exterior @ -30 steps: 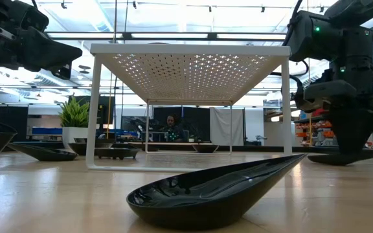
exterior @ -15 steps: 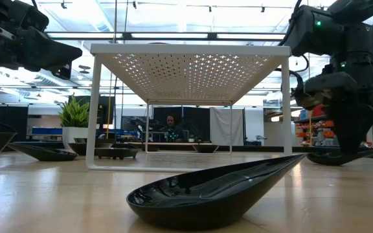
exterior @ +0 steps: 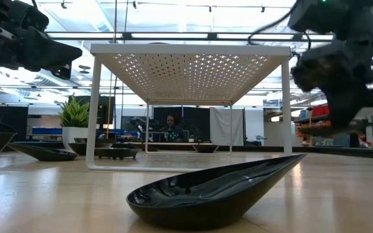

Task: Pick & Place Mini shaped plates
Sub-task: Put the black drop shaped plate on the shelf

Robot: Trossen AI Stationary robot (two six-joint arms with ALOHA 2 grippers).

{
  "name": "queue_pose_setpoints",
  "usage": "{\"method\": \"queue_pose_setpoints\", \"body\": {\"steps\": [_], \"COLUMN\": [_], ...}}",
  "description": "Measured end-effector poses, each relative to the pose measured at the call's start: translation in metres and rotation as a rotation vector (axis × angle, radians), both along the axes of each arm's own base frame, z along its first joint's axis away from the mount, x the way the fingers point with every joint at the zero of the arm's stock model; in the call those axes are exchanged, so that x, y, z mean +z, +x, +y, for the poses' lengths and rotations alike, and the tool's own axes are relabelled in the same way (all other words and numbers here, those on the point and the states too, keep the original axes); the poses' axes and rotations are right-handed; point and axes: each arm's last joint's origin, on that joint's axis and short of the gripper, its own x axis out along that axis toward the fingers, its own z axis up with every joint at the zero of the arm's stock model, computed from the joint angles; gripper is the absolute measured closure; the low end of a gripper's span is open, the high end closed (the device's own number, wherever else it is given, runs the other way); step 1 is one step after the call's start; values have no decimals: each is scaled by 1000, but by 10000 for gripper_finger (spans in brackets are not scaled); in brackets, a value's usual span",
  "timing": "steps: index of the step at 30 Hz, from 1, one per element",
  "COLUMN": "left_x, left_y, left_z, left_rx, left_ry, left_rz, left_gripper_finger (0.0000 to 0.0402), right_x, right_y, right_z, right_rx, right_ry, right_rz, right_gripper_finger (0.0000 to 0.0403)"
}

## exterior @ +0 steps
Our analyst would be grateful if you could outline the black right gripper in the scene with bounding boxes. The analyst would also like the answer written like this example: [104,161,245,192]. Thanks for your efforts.
[290,40,373,129]

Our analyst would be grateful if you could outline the black leaf-shaped mini plate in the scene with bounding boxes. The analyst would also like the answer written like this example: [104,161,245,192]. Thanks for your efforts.
[192,144,220,154]
[67,141,116,157]

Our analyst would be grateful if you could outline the black teardrop mini plate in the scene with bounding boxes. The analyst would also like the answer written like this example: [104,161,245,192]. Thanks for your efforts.
[7,142,78,162]
[126,153,308,231]

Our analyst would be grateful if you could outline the black small square mini plate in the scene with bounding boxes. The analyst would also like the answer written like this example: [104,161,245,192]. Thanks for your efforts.
[95,147,141,161]

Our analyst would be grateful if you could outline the shelf with red bins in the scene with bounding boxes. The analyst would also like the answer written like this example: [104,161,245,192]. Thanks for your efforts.
[295,103,373,148]

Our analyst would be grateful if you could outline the small green potted plant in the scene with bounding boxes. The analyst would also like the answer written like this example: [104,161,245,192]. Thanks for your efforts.
[58,94,91,150]

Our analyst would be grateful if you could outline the black monitor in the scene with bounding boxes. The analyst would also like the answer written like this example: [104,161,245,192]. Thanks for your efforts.
[68,95,116,130]

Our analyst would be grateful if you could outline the blue bins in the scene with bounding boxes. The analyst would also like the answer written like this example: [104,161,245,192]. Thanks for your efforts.
[30,126,63,136]

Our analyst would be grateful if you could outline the white cloth sheet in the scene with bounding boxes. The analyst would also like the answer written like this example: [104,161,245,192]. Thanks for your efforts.
[209,107,245,146]

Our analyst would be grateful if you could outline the white perforated shelf rack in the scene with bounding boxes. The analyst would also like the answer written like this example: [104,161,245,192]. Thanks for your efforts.
[85,43,293,173]

